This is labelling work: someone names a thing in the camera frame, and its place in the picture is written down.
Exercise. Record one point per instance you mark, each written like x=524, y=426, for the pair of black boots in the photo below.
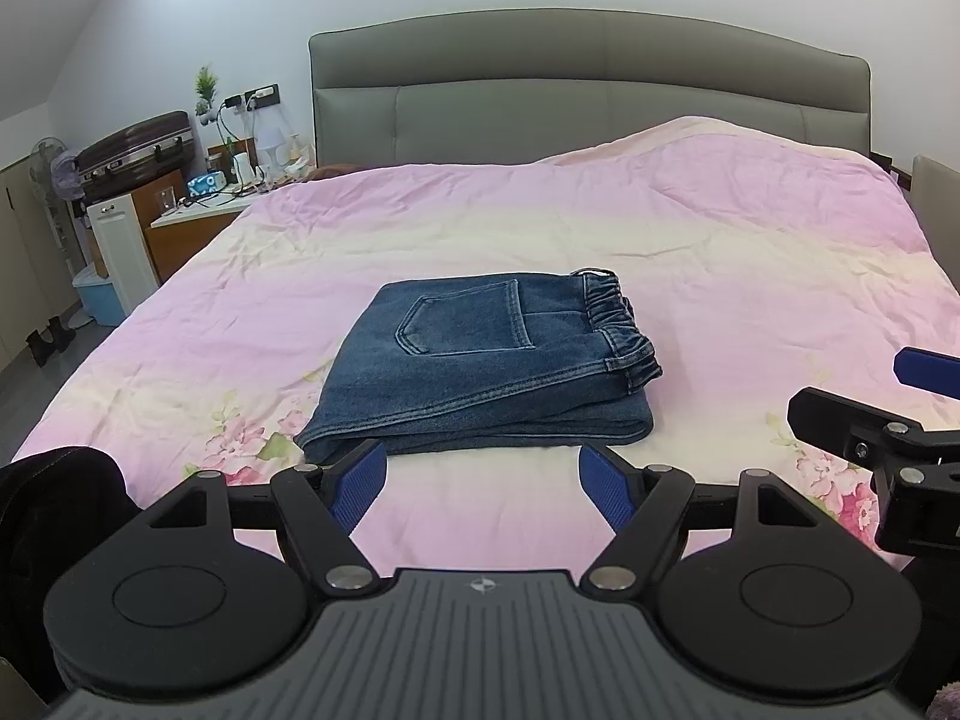
x=49, y=341

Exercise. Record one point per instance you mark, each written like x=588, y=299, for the wooden nightstand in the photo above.
x=176, y=247

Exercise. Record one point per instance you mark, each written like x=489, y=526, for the black cloth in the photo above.
x=52, y=525

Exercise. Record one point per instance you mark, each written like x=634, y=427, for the teal tissue box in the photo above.
x=206, y=186

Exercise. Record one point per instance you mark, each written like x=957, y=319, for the blue denim pants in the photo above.
x=465, y=375

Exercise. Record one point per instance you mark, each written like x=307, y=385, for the small green potted plant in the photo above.
x=204, y=86

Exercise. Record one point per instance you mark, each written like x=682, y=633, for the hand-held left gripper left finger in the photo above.
x=360, y=480

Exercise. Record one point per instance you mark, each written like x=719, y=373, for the blue plastic bin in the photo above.
x=101, y=296

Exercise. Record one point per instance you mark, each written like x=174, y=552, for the standing fan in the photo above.
x=45, y=157

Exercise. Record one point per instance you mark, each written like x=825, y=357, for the white bottle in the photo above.
x=241, y=167

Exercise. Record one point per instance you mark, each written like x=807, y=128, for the white table lamp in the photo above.
x=270, y=139

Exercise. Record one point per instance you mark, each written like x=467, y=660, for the dark bedside table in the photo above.
x=889, y=172

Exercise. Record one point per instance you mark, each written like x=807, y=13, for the grey upholstered bed headboard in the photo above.
x=562, y=90

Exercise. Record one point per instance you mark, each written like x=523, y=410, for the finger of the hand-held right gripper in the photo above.
x=926, y=369
x=817, y=412

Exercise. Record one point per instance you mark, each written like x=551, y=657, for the beige wardrobe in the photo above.
x=22, y=255

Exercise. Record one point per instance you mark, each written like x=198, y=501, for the brown cloth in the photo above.
x=330, y=171

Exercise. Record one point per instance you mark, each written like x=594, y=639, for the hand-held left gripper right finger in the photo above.
x=607, y=487

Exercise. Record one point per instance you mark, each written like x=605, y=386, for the pink floral blanket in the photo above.
x=525, y=225

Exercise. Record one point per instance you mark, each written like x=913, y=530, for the black wall power outlet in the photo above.
x=255, y=96

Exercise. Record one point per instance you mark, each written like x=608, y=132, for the brown suitcase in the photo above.
x=135, y=150

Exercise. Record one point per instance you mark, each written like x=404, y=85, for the grey chair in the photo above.
x=937, y=210

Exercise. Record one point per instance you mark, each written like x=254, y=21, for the clear drinking glass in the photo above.
x=167, y=200

